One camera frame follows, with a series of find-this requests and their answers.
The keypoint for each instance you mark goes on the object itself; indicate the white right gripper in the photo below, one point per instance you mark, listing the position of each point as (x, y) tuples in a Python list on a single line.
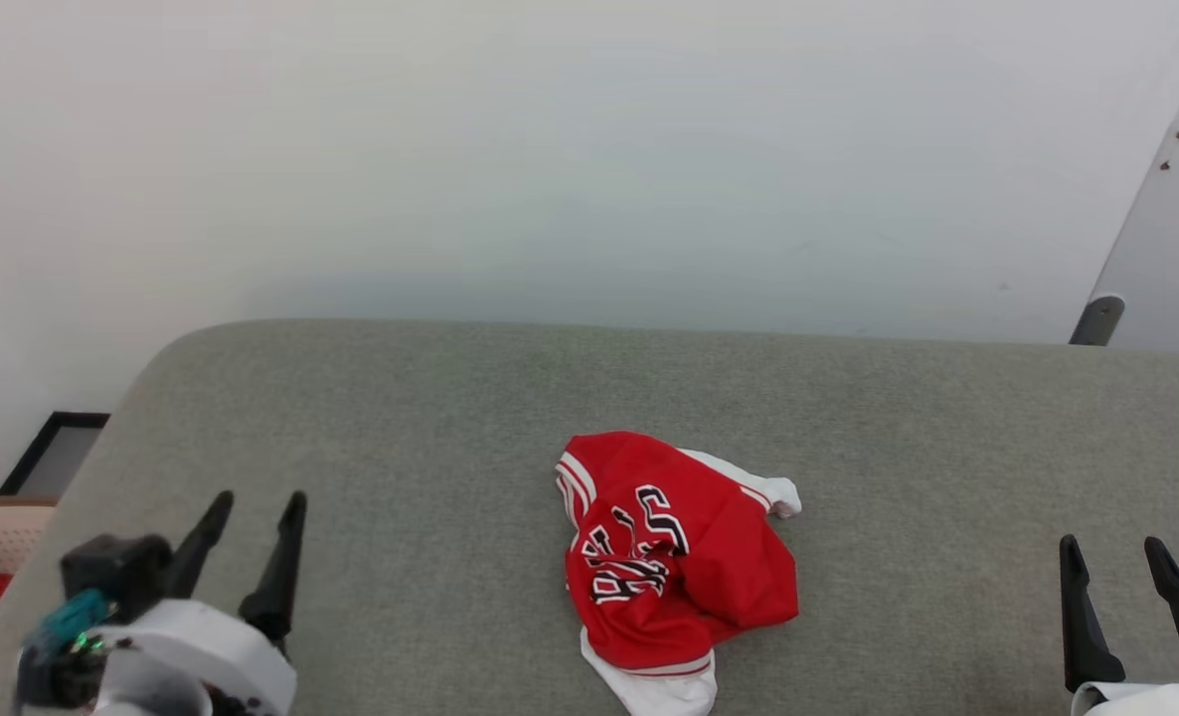
[(1146, 701)]

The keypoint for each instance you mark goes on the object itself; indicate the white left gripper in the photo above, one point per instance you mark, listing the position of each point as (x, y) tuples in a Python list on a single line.
[(202, 646)]

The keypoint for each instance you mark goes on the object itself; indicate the red and white jersey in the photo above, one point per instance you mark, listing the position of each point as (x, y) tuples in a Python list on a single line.
[(729, 567)]

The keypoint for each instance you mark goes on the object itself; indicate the beige plastic laundry basket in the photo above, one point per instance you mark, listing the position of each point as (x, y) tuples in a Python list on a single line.
[(3, 532)]

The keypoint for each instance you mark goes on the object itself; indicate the black floor edge strip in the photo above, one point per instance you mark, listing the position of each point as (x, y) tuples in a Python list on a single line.
[(28, 457)]

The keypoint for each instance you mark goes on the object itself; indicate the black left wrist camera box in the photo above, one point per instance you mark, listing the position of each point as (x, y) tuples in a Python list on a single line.
[(112, 572)]

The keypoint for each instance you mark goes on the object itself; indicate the teal left camera connector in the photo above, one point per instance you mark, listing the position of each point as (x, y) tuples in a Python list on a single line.
[(73, 617)]

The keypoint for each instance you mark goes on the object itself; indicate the grey metal post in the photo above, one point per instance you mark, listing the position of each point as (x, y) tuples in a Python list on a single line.
[(1096, 320)]

